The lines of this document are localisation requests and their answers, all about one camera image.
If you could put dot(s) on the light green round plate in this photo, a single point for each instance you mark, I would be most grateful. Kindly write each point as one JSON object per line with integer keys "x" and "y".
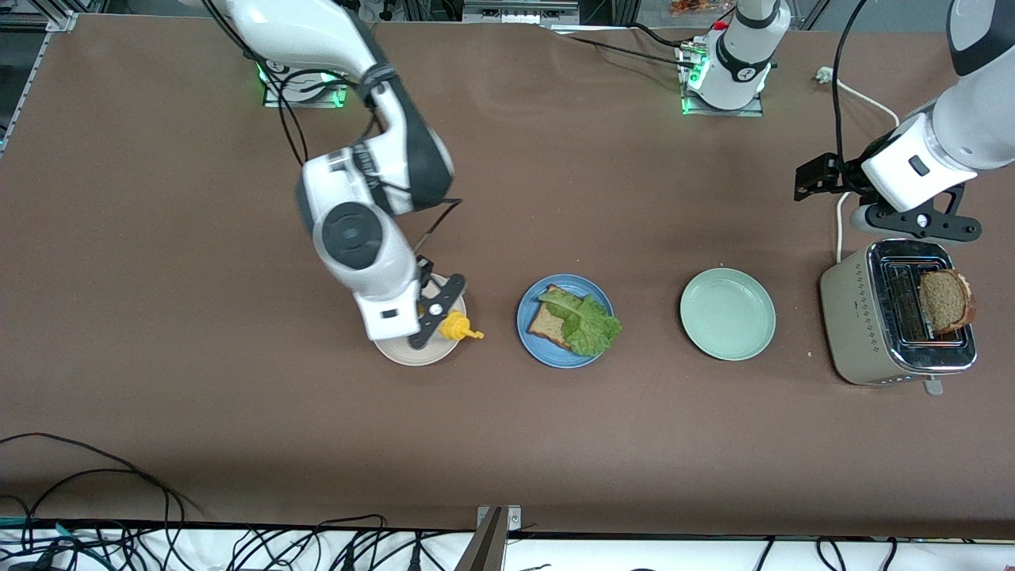
{"x": 728, "y": 315}

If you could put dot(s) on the orange patterned packet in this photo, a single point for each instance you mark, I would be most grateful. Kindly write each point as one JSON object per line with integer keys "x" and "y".
{"x": 694, "y": 6}

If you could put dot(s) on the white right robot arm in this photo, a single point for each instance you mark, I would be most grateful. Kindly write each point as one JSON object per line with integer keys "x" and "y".
{"x": 349, "y": 230}

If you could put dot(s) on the brown bread slice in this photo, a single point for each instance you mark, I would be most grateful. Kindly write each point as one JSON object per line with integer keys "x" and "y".
{"x": 547, "y": 325}
{"x": 947, "y": 305}

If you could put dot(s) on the silver metal bracket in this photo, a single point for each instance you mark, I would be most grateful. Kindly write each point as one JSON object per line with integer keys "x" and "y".
{"x": 514, "y": 517}

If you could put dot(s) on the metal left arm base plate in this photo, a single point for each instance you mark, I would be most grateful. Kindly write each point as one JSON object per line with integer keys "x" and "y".
{"x": 721, "y": 113}

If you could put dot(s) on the dark metal mount post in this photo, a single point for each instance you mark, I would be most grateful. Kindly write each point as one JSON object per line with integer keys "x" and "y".
{"x": 484, "y": 551}

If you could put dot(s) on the green lettuce leaf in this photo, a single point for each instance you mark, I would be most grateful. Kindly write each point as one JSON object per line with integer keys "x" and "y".
{"x": 587, "y": 321}

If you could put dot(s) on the beige round plate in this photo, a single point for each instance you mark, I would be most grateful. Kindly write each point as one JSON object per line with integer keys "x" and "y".
{"x": 412, "y": 355}

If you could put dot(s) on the yellow squeeze bottle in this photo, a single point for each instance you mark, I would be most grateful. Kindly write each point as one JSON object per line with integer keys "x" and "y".
{"x": 457, "y": 325}

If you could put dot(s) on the aluminium frame profile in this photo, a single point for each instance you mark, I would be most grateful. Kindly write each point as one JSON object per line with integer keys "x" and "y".
{"x": 519, "y": 12}

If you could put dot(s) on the aluminium corner bracket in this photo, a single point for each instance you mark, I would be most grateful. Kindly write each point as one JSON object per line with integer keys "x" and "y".
{"x": 63, "y": 20}

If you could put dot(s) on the beige chrome toaster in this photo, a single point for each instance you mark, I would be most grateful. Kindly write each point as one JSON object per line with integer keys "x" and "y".
{"x": 856, "y": 317}

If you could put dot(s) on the blue round plate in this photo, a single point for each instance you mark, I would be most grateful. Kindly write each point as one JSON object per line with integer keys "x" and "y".
{"x": 539, "y": 353}

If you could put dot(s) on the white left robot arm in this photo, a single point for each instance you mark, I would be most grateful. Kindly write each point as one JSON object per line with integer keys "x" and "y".
{"x": 737, "y": 67}

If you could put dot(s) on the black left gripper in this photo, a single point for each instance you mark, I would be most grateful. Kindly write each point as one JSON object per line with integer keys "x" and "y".
{"x": 842, "y": 175}

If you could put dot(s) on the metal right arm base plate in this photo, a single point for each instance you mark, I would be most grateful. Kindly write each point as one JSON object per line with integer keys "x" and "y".
{"x": 305, "y": 101}

